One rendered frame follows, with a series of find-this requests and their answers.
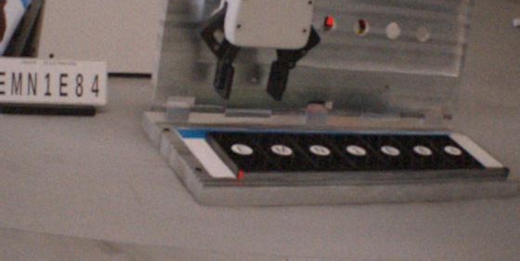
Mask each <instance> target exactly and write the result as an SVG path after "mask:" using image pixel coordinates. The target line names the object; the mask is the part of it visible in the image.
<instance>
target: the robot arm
mask: <svg viewBox="0 0 520 261"><path fill-rule="evenodd" d="M313 8H314V2H313V0H222V3H221V6H220V8H219V11H218V12H217V13H215V14H214V15H213V16H212V17H211V18H209V19H208V20H207V21H206V22H204V23H203V25H202V26H201V27H199V28H198V30H197V33H198V34H199V36H200V37H201V39H202V40H203V41H204V42H205V44H206V45H207V47H208V48H209V50H210V51H211V52H212V53H213V54H214V56H215V57H216V58H217V63H216V67H215V73H214V81H213V86H214V91H215V92H216V93H217V94H218V95H219V96H220V97H222V98H223V99H228V98H230V94H231V89H232V85H233V80H234V75H235V71H236V69H235V68H234V67H233V66H232V62H233V60H234V59H235V58H236V56H237V55H238V53H239V51H240V50H241V48H242V47H262V48H276V53H277V60H273V62H271V66H270V71H269V76H268V80H267V84H266V92H267V93H268V94H269V95H270V96H271V97H273V98H274V99H275V100H276V101H281V99H282V95H283V92H285V91H286V87H287V83H288V78H289V74H290V70H292V69H294V68H295V66H296V62H298V61H299V60H300V59H301V58H303V57H304V55H305V54H307V52H308V51H310V50H311V49H312V48H314V47H315V46H316V45H318V44H319V43H320V41H321V38H320V36H319V34H318V33H317V31H316V30H315V29H314V27H313V26H312V24H311V20H312V15H313ZM216 30H218V31H219V32H220V33H222V34H224V35H225V36H224V37H223V39H222V41H221V43H220V44H219V43H218V42H217V40H216V39H215V37H214V32H215V31H216Z"/></svg>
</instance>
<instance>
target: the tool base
mask: <svg viewBox="0 0 520 261"><path fill-rule="evenodd" d="M222 113H225V108H224V107H195V106H189V105H188V103H187V102H186V101H167V104H162V105H151V111H144V114H143V120H142V125H141V127H142V128H143V130H144V131H145V132H146V133H147V135H148V136H149V139H150V140H151V141H152V142H153V143H154V145H155V146H156V147H157V149H158V150H159V151H160V152H161V154H162V155H163V157H164V158H165V159H166V161H167V162H168V163H169V164H170V165H171V166H172V168H173V169H174V170H175V172H176V174H177V176H178V177H179V178H180V180H182V181H183V183H184V184H185V185H186V187H187V188H188V189H189V191H190V192H191V193H192V195H193V196H194V197H195V199H196V200H197V201H198V203H199V204H200V205H201V206H262V205H326V204H341V203H375V202H415V201H437V200H462V199H485V198H487V197H509V196H515V195H516V193H517V191H518V188H519V185H520V180H519V179H518V178H517V177H515V176H510V174H508V176H464V177H430V178H390V179H334V180H240V179H239V178H238V177H212V176H211V175H210V174H209V173H208V172H207V171H206V169H205V168H204V167H203V166H202V163H201V162H200V161H199V159H198V158H197V157H196V156H195V154H194V153H193V152H192V151H191V150H190V149H189V148H188V147H187V145H186V144H185V143H184V142H183V141H182V139H181V138H180V137H179V136H178V134H177V133H176V132H175V128H208V129H252V130H296V131H340V132H382V133H399V132H422V133H449V134H452V135H453V136H461V131H460V130H459V129H458V128H453V127H452V126H451V125H449V124H447V123H446V122H445V121H443V120H451V119H452V115H451V114H442V113H440V112H439V111H437V110H430V109H428V112H420V111H419V113H405V112H401V113H400V119H399V120H398V121H397V122H389V121H360V120H359V119H358V117H360V116H361V112H360V111H326V110H325V109H324V108H322V107H321V106H320V105H308V108H307V109H306V108H300V110H287V109H271V113H270V116H269V117H268V118H250V117H224V116H223V115H222ZM164 128H168V129H170V131H164V130H163V129H164ZM197 167H199V168H201V169H202V171H196V170H195V168H197Z"/></svg>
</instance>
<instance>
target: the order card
mask: <svg viewBox="0 0 520 261"><path fill-rule="evenodd" d="M107 65H108V63H107V61H106V60H96V59H29V58H16V59H13V58H0V102H23V103H49V104H77V105H106V104H107Z"/></svg>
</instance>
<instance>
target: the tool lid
mask: <svg viewBox="0 0 520 261"><path fill-rule="evenodd" d="M313 2H314V8H313V15H312V20H311V24H312V26H313V27H314V29H315V30H316V31H317V33H318V35H319V36H320V38H321V41H320V43H319V44H318V45H316V46H315V47H314V48H312V49H311V50H310V51H308V52H307V54H305V55H304V57H303V58H301V59H300V60H299V61H298V62H296V66H295V68H294V69H292V70H290V74H289V78H288V83H287V87H286V91H285V92H283V95H282V99H281V101H276V100H275V99H274V98H273V97H271V96H270V95H269V94H268V93H267V92H266V88H267V80H268V76H269V71H270V66H271V62H273V60H277V53H276V48H262V47H242V48H241V49H240V51H239V53H238V55H237V56H236V58H235V59H234V60H233V62H232V66H233V67H234V68H235V69H236V71H235V75H234V80H233V85H232V89H231V94H230V98H228V99H223V98H222V97H220V96H219V95H218V94H217V93H216V92H215V89H214V86H213V81H214V77H215V67H216V63H217V58H216V57H215V55H214V54H213V53H212V52H211V51H210V50H209V48H208V47H207V45H206V44H205V42H204V41H203V40H202V38H201V37H200V36H199V34H198V33H197V30H198V28H199V27H201V26H202V25H203V23H204V22H206V21H207V20H208V19H209V18H211V17H212V14H213V12H214V11H215V10H216V9H217V8H220V6H221V3H222V0H162V8H161V16H160V23H159V30H158V37H157V45H156V51H155V59H154V66H153V71H152V76H151V81H150V88H149V101H150V102H151V103H152V104H167V101H168V97H182V98H189V101H190V102H191V103H193V104H194V105H215V106H222V107H224V108H225V113H222V115H223V116H224V117H250V118H268V117H269V116H270V113H271V107H276V108H306V109H307V108H308V104H309V100H315V101H325V106H327V107H328V108H330V109H336V110H357V111H360V112H361V116H360V117H358V119H359V120H360V121H389V122H397V121H398V120H399V119H400V113H401V112H402V111H420V112H428V106H441V108H440V110H442V111H444V112H448V113H456V112H457V109H458V104H459V99H460V90H461V85H462V77H463V69H464V63H465V59H466V50H467V46H468V42H469V38H468V37H469V32H470V28H471V19H472V16H473V13H472V11H473V7H474V0H313ZM327 16H331V17H332V20H333V25H332V28H331V29H330V30H329V31H328V32H326V33H324V32H323V31H322V30H321V27H320V24H321V20H322V19H323V18H325V17H327ZM359 20H365V22H366V29H365V31H364V32H363V33H362V34H356V33H355V30H354V27H355V25H356V23H357V22H358V21H359ZM391 23H395V24H396V26H397V33H396V35H395V36H393V37H391V38H389V37H388V36H387V34H386V29H387V25H388V24H391ZM421 26H424V27H425V28H426V30H427V33H426V35H425V38H424V39H422V40H419V39H418V37H417V30H418V28H419V27H421Z"/></svg>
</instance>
